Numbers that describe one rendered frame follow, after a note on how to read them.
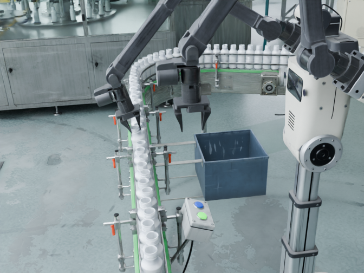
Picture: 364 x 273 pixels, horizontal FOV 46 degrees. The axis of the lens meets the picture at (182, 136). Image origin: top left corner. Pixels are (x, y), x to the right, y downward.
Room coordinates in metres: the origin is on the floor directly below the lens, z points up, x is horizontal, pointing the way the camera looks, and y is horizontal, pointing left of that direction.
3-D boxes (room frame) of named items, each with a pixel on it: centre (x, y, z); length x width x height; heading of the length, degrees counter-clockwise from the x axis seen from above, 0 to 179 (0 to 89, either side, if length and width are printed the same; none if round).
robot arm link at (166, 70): (1.19, 0.01, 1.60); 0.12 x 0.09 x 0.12; 97
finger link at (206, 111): (1.20, -0.05, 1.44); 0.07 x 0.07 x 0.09; 6
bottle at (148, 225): (1.04, 0.11, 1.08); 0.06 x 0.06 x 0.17
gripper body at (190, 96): (1.20, -0.03, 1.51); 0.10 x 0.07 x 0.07; 96
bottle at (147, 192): (1.22, 0.12, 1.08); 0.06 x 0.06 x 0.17
